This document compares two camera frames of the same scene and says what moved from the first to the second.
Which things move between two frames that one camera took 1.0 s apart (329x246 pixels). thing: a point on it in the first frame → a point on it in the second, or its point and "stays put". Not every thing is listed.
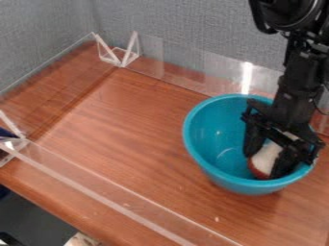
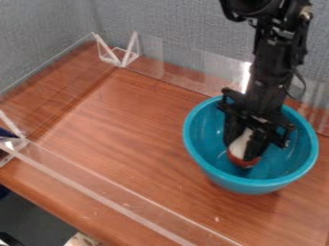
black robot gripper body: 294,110 → 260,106
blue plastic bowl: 214,135 stays put
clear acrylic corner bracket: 118,56 stays put
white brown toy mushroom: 261,163 → 236,151
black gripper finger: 257,132 → 236,126
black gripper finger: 293,157 → 258,141
